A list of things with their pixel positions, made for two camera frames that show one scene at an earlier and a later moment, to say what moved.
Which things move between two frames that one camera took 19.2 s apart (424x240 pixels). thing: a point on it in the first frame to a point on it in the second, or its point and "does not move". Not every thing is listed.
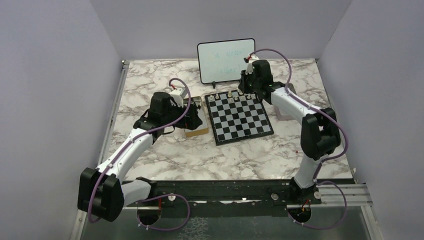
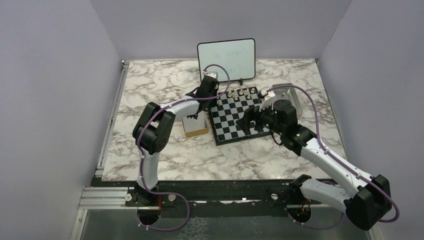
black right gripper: [243, 77] to [250, 115]
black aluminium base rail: [251, 195] does not move
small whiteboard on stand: [223, 61] does not move
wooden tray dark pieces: [203, 129] does not move
